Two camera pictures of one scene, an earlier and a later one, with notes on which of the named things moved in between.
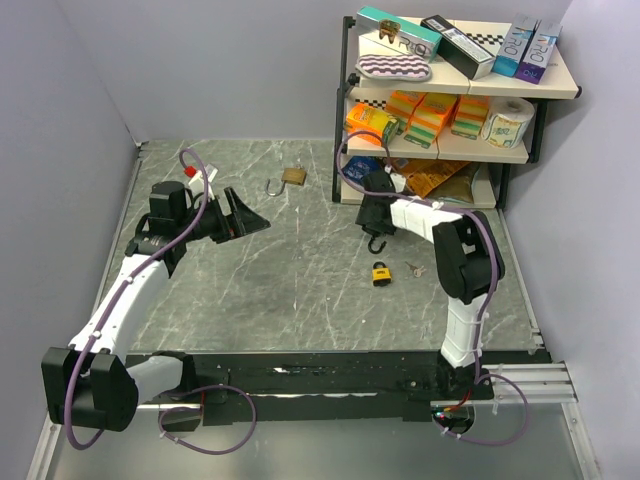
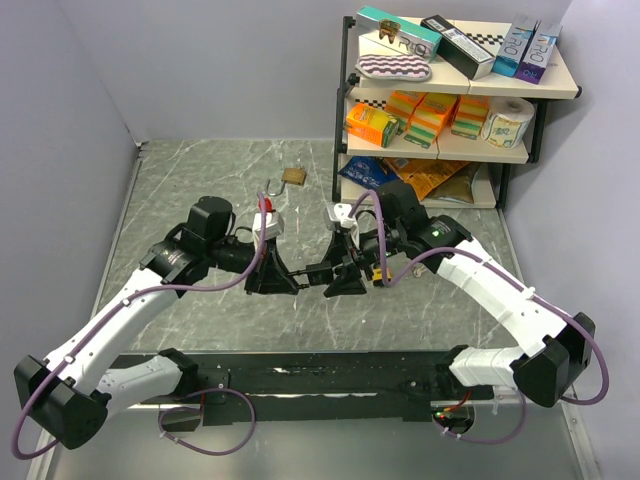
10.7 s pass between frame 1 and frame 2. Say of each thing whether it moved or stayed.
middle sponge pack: stayed
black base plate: stayed
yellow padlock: stayed
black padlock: moved
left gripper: moved
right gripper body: moved
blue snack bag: stayed
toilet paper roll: stayed
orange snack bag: stayed
